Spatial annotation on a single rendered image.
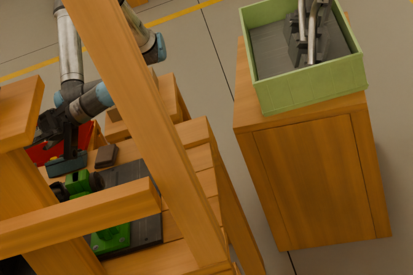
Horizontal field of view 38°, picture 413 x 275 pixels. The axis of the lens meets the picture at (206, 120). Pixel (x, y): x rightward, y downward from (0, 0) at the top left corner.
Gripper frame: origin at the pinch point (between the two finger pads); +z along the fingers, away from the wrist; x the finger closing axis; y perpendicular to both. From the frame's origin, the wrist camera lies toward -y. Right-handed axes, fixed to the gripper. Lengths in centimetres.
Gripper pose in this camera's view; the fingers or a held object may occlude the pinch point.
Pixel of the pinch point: (31, 151)
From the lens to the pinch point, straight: 197.8
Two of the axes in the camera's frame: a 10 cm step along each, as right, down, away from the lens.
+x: -3.4, -0.3, -9.4
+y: -4.6, -8.7, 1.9
